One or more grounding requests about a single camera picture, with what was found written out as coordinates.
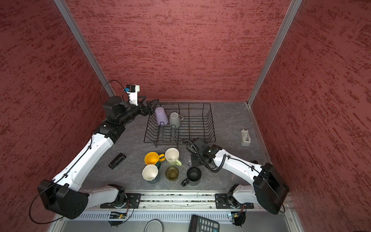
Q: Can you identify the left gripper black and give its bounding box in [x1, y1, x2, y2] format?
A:
[118, 94, 159, 124]

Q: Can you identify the lavender plastic cup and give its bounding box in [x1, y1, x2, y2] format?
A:
[155, 107, 169, 126]

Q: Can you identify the clear glass tumbler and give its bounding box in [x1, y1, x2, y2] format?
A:
[186, 158, 193, 167]

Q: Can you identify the black mug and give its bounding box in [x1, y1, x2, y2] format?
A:
[181, 167, 202, 187]

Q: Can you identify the white ceramic mug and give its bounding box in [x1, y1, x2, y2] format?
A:
[169, 112, 184, 129]

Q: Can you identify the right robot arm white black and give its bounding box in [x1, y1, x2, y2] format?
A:
[182, 137, 289, 215]

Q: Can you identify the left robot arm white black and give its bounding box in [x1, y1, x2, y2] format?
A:
[38, 96, 159, 219]

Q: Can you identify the olive green glass cup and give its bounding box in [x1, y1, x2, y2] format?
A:
[165, 166, 179, 181]

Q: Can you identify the white plastic tape dispenser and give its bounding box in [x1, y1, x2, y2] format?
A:
[241, 129, 251, 147]

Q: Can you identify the yellow mug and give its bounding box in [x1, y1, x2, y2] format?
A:
[145, 152, 166, 165]

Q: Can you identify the white cup dark green base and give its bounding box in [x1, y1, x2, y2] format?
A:
[142, 164, 159, 182]

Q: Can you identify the black stapler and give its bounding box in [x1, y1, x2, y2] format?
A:
[108, 153, 127, 170]

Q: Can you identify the black calculator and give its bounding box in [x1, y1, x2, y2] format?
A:
[188, 215, 220, 232]

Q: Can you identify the round grey disc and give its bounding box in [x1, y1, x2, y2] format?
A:
[144, 219, 164, 232]

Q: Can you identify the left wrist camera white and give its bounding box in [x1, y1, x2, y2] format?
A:
[125, 85, 140, 105]

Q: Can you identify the black wire dish rack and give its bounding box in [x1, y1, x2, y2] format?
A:
[144, 102, 216, 147]

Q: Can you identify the cream mug green handle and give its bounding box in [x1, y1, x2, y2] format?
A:
[165, 148, 182, 166]

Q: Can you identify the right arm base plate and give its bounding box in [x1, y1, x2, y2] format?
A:
[214, 193, 254, 210]

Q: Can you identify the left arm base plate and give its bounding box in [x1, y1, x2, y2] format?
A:
[100, 193, 142, 210]

